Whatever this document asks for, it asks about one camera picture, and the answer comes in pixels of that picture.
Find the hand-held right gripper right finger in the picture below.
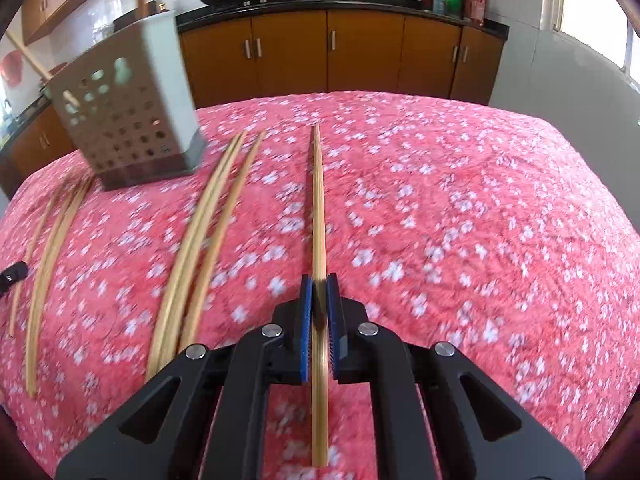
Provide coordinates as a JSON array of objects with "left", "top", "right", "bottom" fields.
[{"left": 327, "top": 275, "right": 585, "bottom": 480}]

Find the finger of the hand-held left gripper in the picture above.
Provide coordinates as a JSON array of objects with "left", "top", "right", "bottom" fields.
[{"left": 0, "top": 260, "right": 29, "bottom": 297}]

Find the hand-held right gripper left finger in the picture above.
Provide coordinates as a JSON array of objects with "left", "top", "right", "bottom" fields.
[{"left": 55, "top": 275, "right": 314, "bottom": 480}]

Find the grey perforated utensil holder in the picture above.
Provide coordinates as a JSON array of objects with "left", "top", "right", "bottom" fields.
[{"left": 44, "top": 9, "right": 207, "bottom": 192}]

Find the red floral tablecloth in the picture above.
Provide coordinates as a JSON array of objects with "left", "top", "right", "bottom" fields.
[{"left": 0, "top": 91, "right": 640, "bottom": 480}]

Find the hanging red plastic bag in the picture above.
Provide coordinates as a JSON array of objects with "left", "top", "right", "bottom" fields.
[{"left": 0, "top": 52, "right": 26, "bottom": 88}]

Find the wooden kitchen base cabinet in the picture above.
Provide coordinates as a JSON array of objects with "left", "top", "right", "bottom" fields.
[{"left": 0, "top": 7, "right": 506, "bottom": 196}]

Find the black kitchen countertop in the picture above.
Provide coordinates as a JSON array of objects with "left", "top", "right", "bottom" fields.
[{"left": 0, "top": 0, "right": 511, "bottom": 158}]

